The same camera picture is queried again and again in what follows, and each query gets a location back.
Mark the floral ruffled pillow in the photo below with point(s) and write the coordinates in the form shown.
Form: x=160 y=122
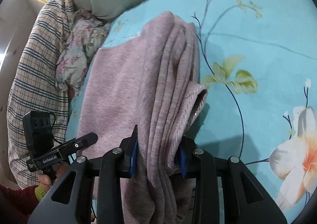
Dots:
x=76 y=48

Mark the plaid quilt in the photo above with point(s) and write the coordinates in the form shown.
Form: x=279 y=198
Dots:
x=37 y=65

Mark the person's left forearm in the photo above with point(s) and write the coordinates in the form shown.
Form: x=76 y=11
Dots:
x=14 y=204

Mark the person's left hand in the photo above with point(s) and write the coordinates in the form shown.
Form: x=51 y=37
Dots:
x=44 y=179

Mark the blue floral bedsheet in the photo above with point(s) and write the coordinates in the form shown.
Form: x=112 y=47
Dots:
x=247 y=28

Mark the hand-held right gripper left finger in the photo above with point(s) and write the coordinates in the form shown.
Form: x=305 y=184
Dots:
x=133 y=157

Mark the pink knit sweater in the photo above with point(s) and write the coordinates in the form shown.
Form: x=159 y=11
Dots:
x=118 y=90

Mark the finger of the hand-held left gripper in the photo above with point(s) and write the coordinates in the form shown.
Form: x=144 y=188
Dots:
x=86 y=141

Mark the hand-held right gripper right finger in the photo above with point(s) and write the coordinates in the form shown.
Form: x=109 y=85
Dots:
x=182 y=162

